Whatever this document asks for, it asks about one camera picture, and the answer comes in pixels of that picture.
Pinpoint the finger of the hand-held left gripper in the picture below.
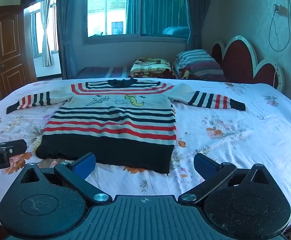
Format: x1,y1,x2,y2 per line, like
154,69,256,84
0,139,27,158

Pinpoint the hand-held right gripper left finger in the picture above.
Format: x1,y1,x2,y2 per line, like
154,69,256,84
12,152,113,205

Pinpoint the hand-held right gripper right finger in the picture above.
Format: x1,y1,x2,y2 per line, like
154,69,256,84
178,153,279,205

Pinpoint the striped knit sweater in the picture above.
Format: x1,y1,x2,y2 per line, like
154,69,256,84
6,78,246,177

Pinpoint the bed with floral sheet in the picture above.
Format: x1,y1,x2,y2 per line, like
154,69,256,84
0,78,291,230

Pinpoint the brown wooden door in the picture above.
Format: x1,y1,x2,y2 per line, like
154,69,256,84
0,5,33,93

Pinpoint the dark red printed cloth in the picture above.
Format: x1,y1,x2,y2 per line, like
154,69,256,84
179,67,227,81

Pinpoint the striped mattress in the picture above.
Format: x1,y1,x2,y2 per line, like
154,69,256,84
77,66,133,79

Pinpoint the striped pillow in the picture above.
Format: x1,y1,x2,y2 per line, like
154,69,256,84
174,49,226,77

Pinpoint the red scalloped headboard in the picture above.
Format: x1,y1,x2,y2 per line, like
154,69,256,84
211,35,285,93

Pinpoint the white sheer curtain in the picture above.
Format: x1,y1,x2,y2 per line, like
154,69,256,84
40,0,54,67

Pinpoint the folded printed blanket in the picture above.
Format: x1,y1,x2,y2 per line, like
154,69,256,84
128,59,176,78

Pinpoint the grey curtain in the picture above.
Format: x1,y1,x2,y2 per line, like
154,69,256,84
56,0,88,79
183,0,212,52

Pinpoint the folded blue quilt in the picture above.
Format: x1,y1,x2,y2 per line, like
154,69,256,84
162,26,191,37

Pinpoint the sliding window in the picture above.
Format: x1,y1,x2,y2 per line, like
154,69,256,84
82,0,193,46

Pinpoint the teal curtain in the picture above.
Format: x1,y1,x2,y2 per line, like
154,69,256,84
125,0,189,34

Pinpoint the white cable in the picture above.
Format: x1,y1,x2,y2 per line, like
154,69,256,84
273,50,282,88

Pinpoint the dark wall cable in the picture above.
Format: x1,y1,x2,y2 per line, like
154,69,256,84
269,0,291,53

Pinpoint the wall socket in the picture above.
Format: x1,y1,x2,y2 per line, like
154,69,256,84
273,4,287,18

